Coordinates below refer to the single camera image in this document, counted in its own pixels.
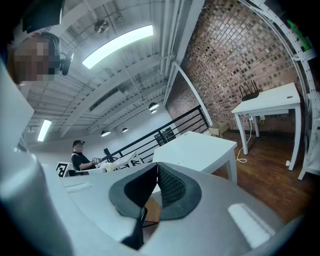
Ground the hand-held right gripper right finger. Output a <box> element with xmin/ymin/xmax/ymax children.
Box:
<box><xmin>139</xmin><ymin>161</ymin><xmax>286</xmax><ymax>256</ymax></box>

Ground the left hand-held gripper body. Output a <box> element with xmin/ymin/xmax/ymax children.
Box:
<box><xmin>55</xmin><ymin>161</ymin><xmax>70</xmax><ymax>178</ymax></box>

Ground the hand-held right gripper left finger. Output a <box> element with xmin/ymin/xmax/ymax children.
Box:
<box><xmin>59</xmin><ymin>161</ymin><xmax>159</xmax><ymax>251</ymax></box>

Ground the white table top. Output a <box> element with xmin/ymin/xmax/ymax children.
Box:
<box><xmin>152</xmin><ymin>130</ymin><xmax>238</xmax><ymax>185</ymax></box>

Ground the small white table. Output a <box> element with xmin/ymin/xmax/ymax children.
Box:
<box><xmin>109</xmin><ymin>151</ymin><xmax>141</xmax><ymax>172</ymax></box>

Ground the fluorescent tube light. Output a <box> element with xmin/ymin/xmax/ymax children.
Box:
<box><xmin>36</xmin><ymin>118</ymin><xmax>53</xmax><ymax>142</ymax></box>

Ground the cardboard box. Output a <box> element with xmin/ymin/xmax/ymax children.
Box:
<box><xmin>208</xmin><ymin>121</ymin><xmax>230</xmax><ymax>139</ymax></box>

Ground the black cabinet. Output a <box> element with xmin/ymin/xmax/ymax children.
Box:
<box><xmin>154</xmin><ymin>126</ymin><xmax>176</xmax><ymax>147</ymax></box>

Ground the ceiling air vent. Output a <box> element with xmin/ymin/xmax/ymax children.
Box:
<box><xmin>89</xmin><ymin>87</ymin><xmax>123</xmax><ymax>112</ymax></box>

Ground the black metal railing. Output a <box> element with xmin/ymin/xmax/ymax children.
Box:
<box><xmin>103</xmin><ymin>104</ymin><xmax>210</xmax><ymax>166</ymax></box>

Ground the black router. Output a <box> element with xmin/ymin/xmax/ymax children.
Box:
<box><xmin>238</xmin><ymin>79</ymin><xmax>260</xmax><ymax>102</ymax></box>

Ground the person's head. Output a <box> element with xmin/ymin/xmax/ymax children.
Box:
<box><xmin>7</xmin><ymin>32</ymin><xmax>62</xmax><ymax>86</ymax></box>

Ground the white desk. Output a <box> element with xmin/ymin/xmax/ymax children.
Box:
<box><xmin>231</xmin><ymin>81</ymin><xmax>302</xmax><ymax>172</ymax></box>

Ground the long ceiling light panel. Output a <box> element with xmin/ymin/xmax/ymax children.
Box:
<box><xmin>81</xmin><ymin>24</ymin><xmax>154</xmax><ymax>70</ymax></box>

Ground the round ceiling fan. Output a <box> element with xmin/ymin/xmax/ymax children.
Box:
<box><xmin>93</xmin><ymin>19</ymin><xmax>110</xmax><ymax>34</ymax></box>

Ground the white metal shelf rack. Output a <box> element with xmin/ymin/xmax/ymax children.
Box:
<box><xmin>239</xmin><ymin>0</ymin><xmax>320</xmax><ymax>181</ymax></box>

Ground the green plastic object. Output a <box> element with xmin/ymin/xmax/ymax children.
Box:
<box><xmin>286</xmin><ymin>19</ymin><xmax>313</xmax><ymax>51</ymax></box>

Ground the white cable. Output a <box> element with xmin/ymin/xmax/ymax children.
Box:
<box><xmin>235</xmin><ymin>116</ymin><xmax>254</xmax><ymax>163</ymax></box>

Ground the black head-worn camera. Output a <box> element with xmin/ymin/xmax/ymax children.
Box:
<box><xmin>59</xmin><ymin>51</ymin><xmax>75</xmax><ymax>76</ymax></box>

